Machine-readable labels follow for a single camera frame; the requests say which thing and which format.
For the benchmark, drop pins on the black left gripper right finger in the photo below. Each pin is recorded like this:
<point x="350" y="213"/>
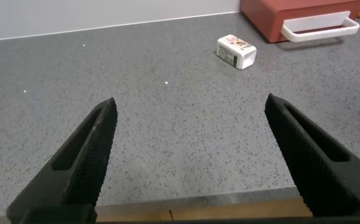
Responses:
<point x="316" y="168"/>

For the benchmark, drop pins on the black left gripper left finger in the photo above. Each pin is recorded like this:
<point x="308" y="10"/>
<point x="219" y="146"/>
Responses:
<point x="83" y="161"/>

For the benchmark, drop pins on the red drawer cabinet housing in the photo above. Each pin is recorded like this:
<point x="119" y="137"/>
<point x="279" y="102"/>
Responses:
<point x="255" y="14"/>

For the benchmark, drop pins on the small white printed carton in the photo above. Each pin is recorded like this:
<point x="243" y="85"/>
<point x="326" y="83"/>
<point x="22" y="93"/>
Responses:
<point x="235" y="51"/>

